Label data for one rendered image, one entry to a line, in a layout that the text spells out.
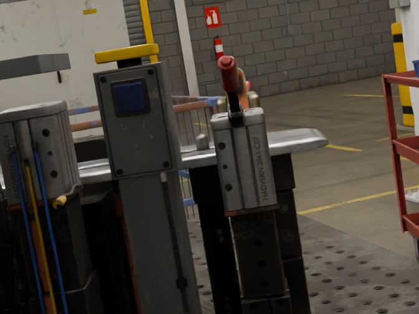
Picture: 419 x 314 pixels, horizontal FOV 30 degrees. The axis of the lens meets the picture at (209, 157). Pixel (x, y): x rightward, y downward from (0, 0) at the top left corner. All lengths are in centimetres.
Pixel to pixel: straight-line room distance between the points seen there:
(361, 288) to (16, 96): 791
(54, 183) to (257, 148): 25
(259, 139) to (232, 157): 4
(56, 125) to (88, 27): 824
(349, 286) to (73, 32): 797
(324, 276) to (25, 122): 71
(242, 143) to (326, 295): 49
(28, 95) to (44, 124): 814
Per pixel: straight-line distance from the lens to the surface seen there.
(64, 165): 99
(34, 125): 98
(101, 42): 923
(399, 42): 820
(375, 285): 140
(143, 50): 80
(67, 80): 917
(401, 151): 361
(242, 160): 96
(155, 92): 79
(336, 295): 137
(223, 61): 83
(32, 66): 78
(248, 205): 97
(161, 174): 80
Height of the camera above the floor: 115
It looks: 8 degrees down
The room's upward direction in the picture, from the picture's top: 9 degrees counter-clockwise
